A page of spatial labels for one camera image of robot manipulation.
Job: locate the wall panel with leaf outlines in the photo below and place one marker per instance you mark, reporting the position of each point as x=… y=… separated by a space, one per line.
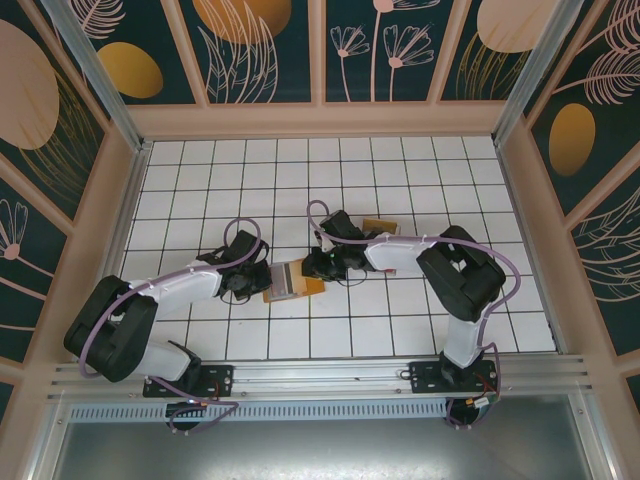
x=250 y=60

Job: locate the wall panel with beige circle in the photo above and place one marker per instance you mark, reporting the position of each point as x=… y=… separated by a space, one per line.
x=490 y=60

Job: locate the wall panel with gold lines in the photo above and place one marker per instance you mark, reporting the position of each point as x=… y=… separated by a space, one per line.
x=50 y=150

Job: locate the tan leather card holder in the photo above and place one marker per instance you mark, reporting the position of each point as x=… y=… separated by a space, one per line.
x=311 y=288

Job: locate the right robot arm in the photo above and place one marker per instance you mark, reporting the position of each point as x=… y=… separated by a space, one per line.
x=395 y=255

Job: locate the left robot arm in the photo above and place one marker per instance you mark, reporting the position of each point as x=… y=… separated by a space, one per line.
x=175 y=290

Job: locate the aluminium corner post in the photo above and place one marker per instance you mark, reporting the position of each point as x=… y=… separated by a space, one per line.
x=105 y=80
x=532 y=75

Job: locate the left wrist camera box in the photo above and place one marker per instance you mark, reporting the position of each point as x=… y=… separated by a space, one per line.
x=245 y=245

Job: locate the wall panel with pink flowers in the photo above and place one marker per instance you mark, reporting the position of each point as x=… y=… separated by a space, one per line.
x=380 y=50

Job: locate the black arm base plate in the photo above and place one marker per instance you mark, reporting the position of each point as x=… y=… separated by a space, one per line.
x=425 y=377
x=220 y=380

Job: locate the wall panel with feather outlines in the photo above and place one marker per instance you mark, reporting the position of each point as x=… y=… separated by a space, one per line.
x=615 y=275

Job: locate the grey metal sheet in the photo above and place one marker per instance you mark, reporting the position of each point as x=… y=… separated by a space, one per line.
x=325 y=450

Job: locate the wall panel with gold oval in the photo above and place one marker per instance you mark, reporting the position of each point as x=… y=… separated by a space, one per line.
x=150 y=50

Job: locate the grey striped card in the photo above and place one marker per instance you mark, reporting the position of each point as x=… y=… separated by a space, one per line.
x=281 y=282

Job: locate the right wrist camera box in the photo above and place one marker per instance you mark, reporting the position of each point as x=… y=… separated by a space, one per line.
x=340 y=225

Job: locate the aluminium floor rail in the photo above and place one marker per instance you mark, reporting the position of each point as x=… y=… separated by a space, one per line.
x=534 y=250
x=127 y=215

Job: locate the wall panel with single flower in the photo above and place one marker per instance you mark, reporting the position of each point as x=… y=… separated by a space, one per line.
x=25 y=250

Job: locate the tan and teal sponge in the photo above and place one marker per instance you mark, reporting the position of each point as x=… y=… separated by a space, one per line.
x=385 y=223

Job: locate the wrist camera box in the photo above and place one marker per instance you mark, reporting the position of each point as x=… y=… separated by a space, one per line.
x=245 y=245
x=340 y=225

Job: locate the aluminium mounting rail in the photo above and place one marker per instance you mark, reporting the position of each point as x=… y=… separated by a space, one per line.
x=325 y=375

